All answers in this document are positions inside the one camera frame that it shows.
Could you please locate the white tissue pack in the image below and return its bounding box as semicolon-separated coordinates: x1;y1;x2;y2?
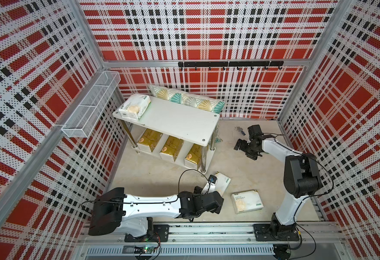
231;190;264;214
117;94;151;120
215;172;231;196

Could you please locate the gold tissue pack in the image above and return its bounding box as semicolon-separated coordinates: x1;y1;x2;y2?
138;129;163;153
184;144;203;170
159;136;184;162

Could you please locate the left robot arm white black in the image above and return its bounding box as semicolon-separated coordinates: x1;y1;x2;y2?
88;187;224;238

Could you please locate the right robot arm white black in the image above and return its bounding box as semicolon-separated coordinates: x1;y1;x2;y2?
234;135;323;241

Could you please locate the white two-tier shelf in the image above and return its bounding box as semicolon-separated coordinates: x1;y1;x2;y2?
113;96;220;174

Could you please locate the small floor debris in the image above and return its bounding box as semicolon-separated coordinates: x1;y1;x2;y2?
235;126;246;136

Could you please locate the geometric patterned pillow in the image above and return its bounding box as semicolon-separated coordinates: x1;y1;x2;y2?
148;85;226;114

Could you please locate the small green circuit board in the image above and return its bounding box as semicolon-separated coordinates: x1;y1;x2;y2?
134;246;158;255

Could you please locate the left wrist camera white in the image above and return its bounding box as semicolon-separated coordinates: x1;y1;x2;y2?
201;175;217;195

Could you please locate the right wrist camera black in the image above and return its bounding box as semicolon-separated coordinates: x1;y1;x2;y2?
248;125;264;141

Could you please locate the black wall hook rail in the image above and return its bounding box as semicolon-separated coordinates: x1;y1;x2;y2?
178;61;284;69

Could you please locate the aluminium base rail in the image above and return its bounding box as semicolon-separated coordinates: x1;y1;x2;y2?
72;222;354;260

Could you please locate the white wire mesh basket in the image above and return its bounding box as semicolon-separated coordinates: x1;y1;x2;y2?
62;71;120;138

